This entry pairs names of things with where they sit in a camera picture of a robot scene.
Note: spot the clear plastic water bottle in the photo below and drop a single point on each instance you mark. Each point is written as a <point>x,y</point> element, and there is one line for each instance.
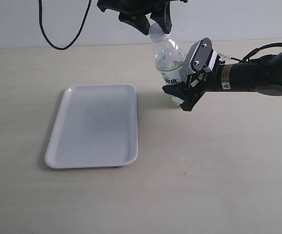
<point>168,60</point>

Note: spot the white bottle cap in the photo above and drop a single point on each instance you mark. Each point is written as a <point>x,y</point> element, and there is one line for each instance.
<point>157,35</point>

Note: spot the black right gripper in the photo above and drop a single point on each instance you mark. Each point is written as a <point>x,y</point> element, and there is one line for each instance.
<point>208,79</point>

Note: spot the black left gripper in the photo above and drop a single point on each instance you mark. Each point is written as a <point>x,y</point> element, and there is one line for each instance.
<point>133,13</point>

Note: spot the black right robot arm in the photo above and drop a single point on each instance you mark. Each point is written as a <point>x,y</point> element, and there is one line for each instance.
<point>259,71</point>

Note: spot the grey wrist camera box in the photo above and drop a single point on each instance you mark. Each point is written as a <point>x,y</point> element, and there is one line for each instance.
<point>201,57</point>

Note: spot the white rectangular plastic tray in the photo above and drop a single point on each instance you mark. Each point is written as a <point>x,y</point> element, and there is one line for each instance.
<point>96,126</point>

